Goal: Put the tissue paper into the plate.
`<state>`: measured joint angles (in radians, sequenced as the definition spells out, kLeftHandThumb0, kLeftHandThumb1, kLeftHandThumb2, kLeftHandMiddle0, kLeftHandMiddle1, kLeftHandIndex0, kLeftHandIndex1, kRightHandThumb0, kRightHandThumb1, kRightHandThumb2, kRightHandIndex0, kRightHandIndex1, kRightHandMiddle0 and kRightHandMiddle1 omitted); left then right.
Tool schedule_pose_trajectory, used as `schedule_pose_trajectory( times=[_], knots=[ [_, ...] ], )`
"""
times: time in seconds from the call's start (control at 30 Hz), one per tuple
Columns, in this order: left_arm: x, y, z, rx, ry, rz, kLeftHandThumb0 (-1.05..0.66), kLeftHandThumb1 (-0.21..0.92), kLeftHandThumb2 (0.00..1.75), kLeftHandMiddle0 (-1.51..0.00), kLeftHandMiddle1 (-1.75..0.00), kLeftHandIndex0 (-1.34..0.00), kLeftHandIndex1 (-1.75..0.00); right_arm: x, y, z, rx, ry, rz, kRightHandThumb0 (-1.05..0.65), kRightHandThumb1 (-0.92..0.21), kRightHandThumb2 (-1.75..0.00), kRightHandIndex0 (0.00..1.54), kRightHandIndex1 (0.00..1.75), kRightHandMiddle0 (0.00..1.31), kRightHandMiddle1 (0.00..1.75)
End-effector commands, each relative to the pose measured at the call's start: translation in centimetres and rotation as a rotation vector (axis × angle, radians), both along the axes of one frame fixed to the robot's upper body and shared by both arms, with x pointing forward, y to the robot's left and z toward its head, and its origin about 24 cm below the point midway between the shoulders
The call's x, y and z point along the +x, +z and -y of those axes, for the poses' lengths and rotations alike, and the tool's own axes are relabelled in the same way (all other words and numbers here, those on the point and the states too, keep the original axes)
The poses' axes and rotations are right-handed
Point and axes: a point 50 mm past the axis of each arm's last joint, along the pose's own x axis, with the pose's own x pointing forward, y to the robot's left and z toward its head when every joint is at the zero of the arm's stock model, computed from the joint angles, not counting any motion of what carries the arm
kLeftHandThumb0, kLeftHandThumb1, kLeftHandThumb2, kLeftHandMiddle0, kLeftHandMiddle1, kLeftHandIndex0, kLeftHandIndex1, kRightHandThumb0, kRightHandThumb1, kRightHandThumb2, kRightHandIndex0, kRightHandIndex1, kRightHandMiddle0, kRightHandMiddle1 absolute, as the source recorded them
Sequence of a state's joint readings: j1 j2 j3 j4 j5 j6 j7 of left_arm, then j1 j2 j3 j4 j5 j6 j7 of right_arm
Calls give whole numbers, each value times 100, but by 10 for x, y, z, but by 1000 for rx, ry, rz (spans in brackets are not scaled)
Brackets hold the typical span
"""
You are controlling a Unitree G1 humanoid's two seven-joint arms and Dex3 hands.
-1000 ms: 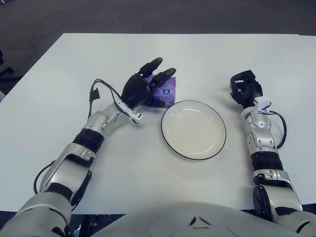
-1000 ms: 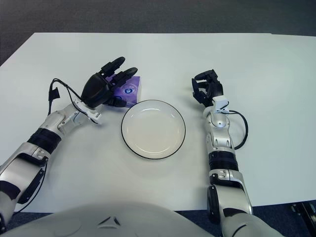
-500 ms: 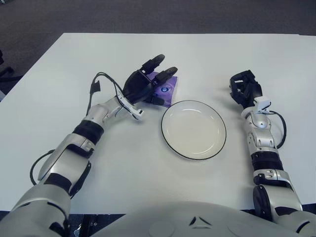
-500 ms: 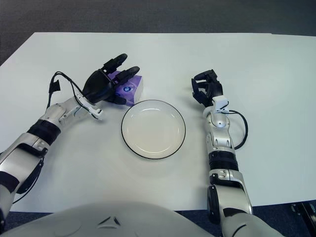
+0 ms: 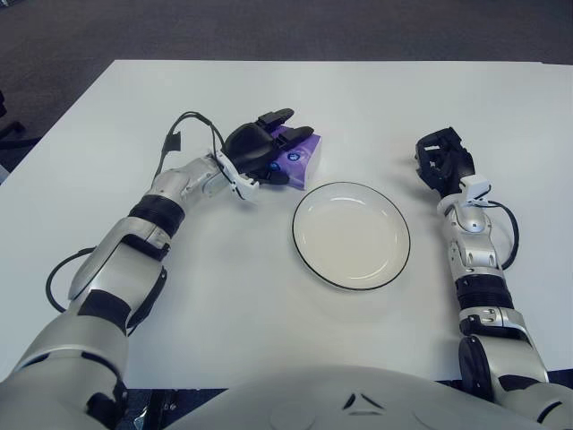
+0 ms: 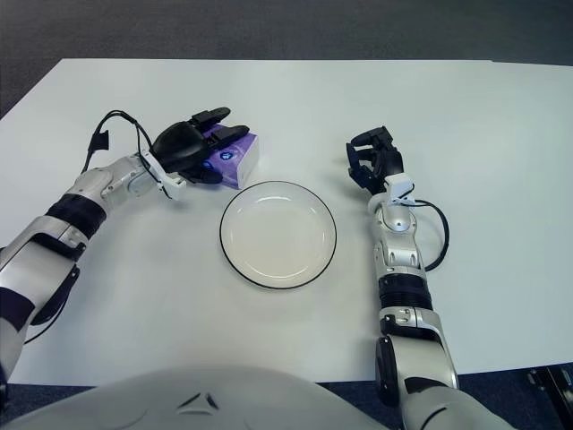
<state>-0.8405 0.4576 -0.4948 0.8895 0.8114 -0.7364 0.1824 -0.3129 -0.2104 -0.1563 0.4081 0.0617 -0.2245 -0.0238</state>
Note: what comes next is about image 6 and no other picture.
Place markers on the purple tissue paper pack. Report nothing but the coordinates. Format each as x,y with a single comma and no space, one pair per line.
237,157

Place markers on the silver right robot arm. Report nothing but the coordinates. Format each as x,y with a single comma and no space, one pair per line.
403,251

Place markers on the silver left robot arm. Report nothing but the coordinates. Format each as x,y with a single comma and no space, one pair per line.
58,224

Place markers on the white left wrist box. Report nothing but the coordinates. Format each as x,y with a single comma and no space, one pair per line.
172,183

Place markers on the black frame under table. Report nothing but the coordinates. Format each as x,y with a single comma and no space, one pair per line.
553,385

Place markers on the grey robot torso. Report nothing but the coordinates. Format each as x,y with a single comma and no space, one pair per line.
201,403

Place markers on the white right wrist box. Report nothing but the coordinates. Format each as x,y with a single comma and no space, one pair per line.
398,186

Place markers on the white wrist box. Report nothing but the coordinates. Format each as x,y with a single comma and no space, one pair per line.
172,183
398,186

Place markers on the clear glass plate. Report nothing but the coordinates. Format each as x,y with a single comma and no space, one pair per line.
277,233

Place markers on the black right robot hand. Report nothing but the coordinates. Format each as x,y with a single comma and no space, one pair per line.
378,161

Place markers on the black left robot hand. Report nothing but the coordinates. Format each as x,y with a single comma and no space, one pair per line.
179,145

